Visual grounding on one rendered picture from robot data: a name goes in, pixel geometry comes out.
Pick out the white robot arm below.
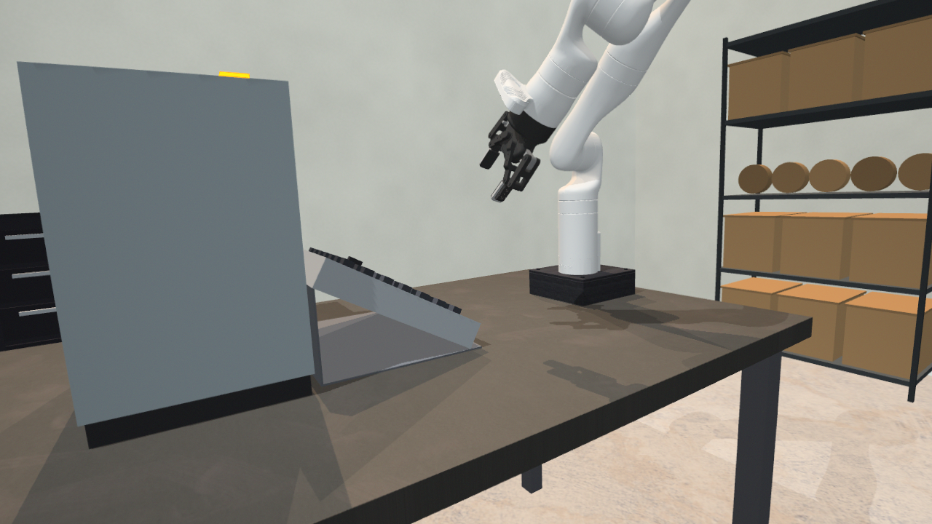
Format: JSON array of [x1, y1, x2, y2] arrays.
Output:
[[494, 0, 691, 275]]

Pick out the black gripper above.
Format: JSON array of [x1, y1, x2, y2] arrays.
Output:
[[479, 111, 556, 203]]

